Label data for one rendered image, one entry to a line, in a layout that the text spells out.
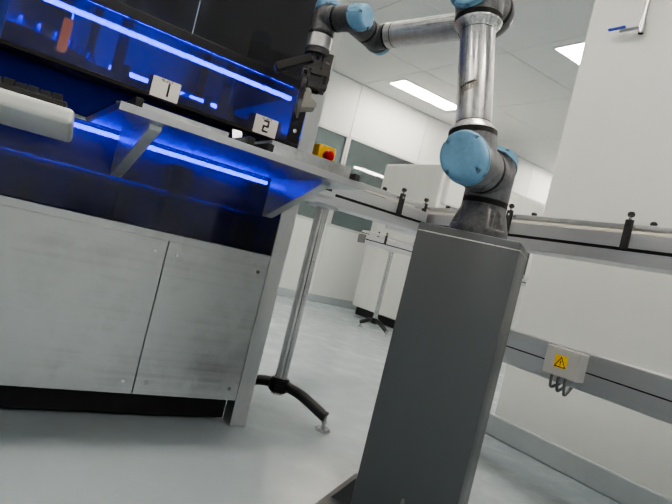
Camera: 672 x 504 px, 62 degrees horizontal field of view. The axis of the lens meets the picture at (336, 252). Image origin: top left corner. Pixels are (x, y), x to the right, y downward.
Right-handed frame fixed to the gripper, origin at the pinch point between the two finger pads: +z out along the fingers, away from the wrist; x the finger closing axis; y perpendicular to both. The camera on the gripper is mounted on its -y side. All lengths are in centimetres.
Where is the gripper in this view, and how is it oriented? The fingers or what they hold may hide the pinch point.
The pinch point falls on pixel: (295, 113)
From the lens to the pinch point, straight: 173.9
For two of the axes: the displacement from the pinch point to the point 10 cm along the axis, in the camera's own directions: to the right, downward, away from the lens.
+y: 9.6, 2.3, 1.7
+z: -2.3, 9.7, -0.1
